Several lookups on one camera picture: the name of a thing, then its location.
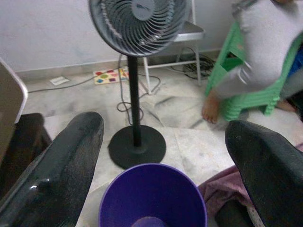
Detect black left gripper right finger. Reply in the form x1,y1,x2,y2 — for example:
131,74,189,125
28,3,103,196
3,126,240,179
224,119,303,227

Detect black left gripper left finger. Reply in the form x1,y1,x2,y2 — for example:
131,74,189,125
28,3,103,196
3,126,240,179
0,111,105,227

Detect purple cartoon mouse blanket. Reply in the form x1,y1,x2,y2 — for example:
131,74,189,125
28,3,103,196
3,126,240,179
198,165,252,227

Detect green plastic stool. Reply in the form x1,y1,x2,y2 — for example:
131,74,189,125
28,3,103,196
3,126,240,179
204,21,303,122

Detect purple plastic bin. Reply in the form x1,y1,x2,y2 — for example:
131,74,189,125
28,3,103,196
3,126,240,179
98,163,209,227

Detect beige board with white edge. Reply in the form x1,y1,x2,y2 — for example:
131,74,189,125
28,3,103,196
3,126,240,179
0,57,29,164

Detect white power strip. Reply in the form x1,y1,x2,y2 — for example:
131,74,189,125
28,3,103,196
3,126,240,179
49,76,71,87

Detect blue plastic item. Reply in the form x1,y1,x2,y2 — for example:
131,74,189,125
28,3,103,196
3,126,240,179
287,53,303,79

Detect colourful shape puzzle board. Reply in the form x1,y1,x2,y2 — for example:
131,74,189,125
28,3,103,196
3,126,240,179
94,67,130,86

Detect person in grey clothes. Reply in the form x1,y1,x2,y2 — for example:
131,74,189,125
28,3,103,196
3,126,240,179
201,0,303,124

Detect grey metal chair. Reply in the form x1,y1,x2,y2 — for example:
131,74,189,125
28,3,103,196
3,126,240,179
143,0,206,96

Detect grey fan cable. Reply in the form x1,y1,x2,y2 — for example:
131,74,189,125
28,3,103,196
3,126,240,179
27,53,162,119

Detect black cable bundle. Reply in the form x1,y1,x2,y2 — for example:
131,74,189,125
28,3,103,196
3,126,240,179
169,46,216,80

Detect grey black pedestal fan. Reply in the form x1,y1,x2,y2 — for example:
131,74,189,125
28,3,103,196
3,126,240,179
88,0,191,170

